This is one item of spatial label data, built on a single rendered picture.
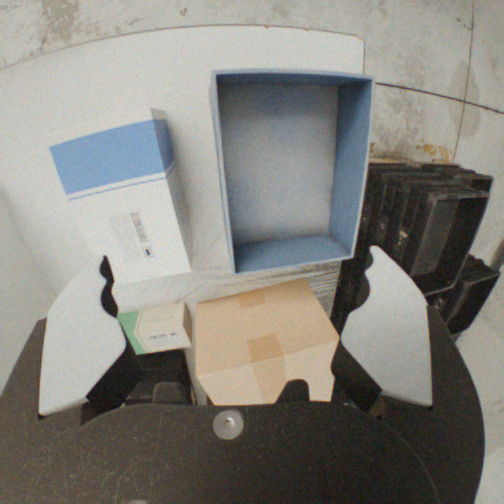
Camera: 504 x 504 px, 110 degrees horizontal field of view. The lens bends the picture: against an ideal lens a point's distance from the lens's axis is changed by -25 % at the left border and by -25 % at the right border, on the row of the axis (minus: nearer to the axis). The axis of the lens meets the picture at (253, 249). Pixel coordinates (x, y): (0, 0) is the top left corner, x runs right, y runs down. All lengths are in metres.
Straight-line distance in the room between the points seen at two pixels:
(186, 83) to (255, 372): 0.42
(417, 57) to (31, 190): 1.54
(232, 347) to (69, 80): 0.44
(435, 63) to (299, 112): 1.34
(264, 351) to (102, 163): 0.32
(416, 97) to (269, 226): 1.27
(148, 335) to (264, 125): 0.38
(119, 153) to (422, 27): 1.48
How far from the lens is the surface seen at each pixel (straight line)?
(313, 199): 0.32
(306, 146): 0.30
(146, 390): 0.52
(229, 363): 0.37
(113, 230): 0.31
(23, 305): 0.49
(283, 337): 0.38
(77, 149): 0.30
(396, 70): 1.40
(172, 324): 0.44
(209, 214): 0.38
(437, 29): 1.64
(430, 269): 1.15
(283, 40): 0.38
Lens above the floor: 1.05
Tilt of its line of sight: 58 degrees down
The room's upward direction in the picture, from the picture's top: 160 degrees clockwise
